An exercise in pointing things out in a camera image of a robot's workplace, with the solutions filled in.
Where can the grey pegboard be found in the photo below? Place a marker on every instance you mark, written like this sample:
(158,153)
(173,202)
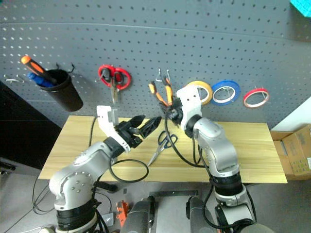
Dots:
(145,36)

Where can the small grey box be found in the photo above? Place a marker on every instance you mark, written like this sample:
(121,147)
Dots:
(108,219)

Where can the orange clamp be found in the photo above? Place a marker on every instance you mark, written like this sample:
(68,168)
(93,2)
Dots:
(122,210)

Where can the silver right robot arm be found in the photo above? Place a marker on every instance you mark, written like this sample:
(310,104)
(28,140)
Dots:
(218,150)

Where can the orange black screwdriver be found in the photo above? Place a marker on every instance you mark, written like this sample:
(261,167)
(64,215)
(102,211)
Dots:
(34,66)

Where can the teal crate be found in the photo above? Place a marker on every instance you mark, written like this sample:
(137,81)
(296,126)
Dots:
(302,6)

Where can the red tape roll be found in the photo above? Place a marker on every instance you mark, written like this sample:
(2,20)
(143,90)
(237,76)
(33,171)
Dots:
(247,97)

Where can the dark rounded grey shape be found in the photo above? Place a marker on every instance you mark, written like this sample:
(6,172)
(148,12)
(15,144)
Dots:
(138,216)

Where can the yellow tape roll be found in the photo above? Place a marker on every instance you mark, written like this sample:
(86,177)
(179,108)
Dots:
(208,93)

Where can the silver pliers hook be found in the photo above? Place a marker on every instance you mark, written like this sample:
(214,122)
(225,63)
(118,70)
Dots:
(159,75)

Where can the silver double pegboard hook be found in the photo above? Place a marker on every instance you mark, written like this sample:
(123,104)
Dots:
(11,80)

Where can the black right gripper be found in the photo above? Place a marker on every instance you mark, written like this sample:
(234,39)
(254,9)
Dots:
(176,112)

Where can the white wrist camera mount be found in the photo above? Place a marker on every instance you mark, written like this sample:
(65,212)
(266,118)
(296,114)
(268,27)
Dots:
(190,104)
(107,123)

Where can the blue tape roll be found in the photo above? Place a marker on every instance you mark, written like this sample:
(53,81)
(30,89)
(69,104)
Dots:
(236,93)

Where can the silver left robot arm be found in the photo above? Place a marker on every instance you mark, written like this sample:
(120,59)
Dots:
(80,170)

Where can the black cup holder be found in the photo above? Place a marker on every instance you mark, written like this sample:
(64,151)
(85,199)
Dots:
(65,94)

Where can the cardboard box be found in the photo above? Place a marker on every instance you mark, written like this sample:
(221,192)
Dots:
(296,150)

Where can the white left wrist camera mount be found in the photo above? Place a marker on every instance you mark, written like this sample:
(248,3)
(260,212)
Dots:
(107,123)

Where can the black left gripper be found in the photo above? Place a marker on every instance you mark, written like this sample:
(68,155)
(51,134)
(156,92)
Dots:
(127,136)

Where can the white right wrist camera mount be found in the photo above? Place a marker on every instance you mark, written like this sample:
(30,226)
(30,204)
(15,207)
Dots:
(190,104)

